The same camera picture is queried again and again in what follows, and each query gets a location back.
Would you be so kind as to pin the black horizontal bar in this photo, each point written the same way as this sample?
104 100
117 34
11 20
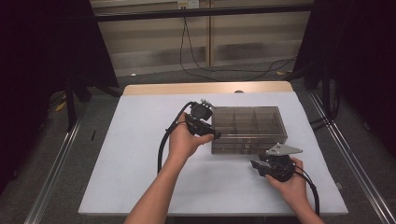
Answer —
202 12

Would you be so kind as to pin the black metal stand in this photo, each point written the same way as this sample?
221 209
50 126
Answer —
71 102
325 93

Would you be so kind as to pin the person's left hand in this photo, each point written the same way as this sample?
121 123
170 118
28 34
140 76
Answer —
182 143

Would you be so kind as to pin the white wall outlet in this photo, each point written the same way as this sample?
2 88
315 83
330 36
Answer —
188 4

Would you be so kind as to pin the wooden table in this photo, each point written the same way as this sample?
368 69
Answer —
186 88

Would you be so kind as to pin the person's right hand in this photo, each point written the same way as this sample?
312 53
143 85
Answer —
294 189

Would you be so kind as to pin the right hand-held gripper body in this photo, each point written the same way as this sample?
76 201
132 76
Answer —
280 168

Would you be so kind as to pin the smoky transparent drawer organizer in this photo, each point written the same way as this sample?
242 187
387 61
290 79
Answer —
230 150

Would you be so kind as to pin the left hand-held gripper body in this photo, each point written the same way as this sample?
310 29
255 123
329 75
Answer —
199 113

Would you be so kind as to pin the metal floor rail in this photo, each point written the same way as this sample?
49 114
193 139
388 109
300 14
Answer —
53 174
351 161

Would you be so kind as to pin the black curtain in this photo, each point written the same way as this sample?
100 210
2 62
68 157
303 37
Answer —
358 46
46 46

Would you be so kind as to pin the smoky transparent plastic drawer cabinet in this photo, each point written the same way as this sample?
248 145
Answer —
249 123

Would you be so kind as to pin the white table cover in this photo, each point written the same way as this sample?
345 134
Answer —
140 155

